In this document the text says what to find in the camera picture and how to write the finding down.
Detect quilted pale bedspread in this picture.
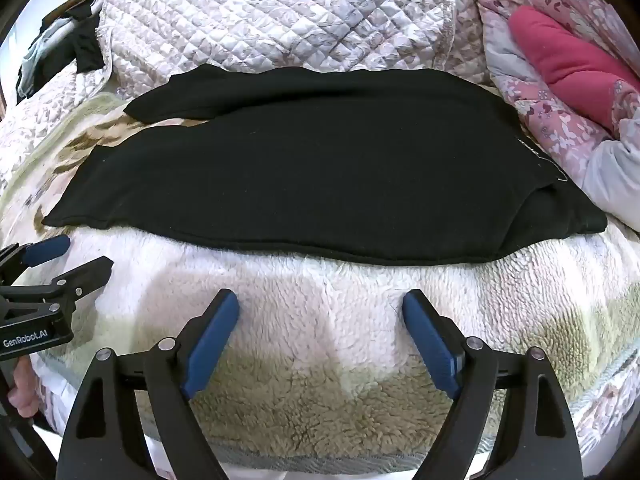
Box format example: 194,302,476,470
0,0,506,241

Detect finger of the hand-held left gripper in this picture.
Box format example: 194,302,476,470
0,234,72,283
0,255,115,317

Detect wooden headboard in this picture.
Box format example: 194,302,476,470
42,0,107,28

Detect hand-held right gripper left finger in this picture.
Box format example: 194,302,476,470
56,288,241,480

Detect pink floral comforter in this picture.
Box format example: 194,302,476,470
477,0,640,233

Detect black pants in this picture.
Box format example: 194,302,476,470
42,64,609,265

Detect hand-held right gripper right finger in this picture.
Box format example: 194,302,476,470
401,288,585,480

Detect floral fleece blanket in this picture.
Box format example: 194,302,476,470
0,87,640,473

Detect dark clothes pile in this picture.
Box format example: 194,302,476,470
16,19,77,102

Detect black cloth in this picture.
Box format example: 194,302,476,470
71,2,107,75

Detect person's left hand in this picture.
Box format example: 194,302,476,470
9,359,42,415

